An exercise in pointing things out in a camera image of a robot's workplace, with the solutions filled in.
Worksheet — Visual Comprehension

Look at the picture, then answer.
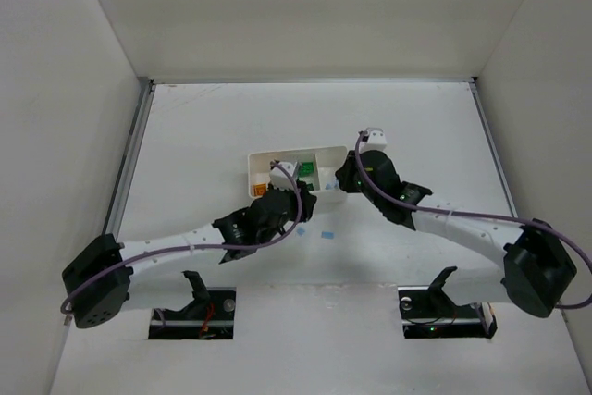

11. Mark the yellow striped lego brick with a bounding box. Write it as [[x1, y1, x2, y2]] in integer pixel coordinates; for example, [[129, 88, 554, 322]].
[[253, 183, 267, 197]]

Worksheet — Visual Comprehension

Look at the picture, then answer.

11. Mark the green lego brick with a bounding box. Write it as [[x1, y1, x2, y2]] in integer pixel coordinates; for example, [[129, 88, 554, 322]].
[[299, 161, 315, 178]]

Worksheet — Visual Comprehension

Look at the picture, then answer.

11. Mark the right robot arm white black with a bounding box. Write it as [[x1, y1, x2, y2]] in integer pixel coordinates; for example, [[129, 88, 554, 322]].
[[336, 150, 577, 318]]

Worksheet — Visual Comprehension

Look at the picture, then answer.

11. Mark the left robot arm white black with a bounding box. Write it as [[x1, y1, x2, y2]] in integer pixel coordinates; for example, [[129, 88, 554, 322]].
[[60, 181, 317, 329]]

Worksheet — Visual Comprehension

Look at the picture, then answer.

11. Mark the white three-compartment container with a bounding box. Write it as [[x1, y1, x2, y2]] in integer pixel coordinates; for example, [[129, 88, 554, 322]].
[[246, 144, 351, 205]]

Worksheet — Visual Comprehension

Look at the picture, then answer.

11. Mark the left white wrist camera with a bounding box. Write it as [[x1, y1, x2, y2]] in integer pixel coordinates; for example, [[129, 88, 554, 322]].
[[269, 161, 301, 191]]

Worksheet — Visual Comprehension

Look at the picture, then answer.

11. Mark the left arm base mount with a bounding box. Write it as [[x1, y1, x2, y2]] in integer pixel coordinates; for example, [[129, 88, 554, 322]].
[[148, 271, 236, 341]]

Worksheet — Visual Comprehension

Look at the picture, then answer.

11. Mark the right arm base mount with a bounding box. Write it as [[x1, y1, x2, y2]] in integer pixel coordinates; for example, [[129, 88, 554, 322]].
[[398, 266, 498, 339]]

